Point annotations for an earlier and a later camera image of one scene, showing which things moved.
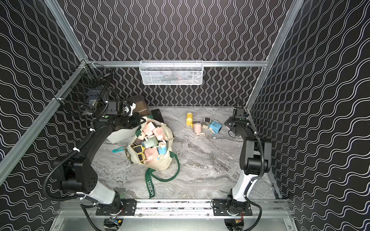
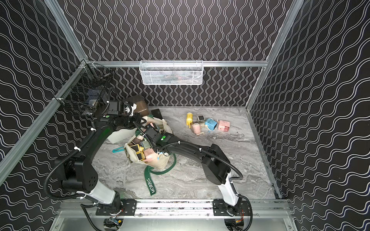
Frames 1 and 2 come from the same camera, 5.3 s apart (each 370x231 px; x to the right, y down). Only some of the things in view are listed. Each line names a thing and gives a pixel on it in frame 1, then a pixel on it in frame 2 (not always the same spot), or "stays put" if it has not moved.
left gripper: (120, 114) stays put
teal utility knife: (117, 149) stays put
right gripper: (228, 121) -> (162, 134)
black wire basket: (85, 89) stays put
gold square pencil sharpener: (206, 122) -> (201, 120)
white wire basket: (172, 72) stays put
